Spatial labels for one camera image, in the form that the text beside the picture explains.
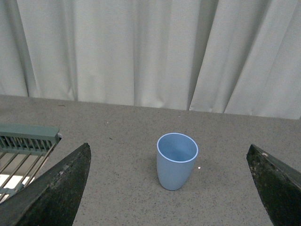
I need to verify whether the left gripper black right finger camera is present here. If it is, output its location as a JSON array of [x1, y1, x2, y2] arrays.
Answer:
[[246, 145, 301, 226]]

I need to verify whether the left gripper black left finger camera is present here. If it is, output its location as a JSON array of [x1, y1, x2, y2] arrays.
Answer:
[[0, 143, 91, 226]]

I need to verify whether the light blue plastic cup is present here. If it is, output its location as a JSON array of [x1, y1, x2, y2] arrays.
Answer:
[[156, 133, 198, 191]]

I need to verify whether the green dish drying rack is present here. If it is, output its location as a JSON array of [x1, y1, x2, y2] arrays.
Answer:
[[0, 123, 61, 202]]

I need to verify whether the white pleated curtain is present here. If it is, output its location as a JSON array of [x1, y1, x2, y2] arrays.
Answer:
[[0, 0, 301, 119]]

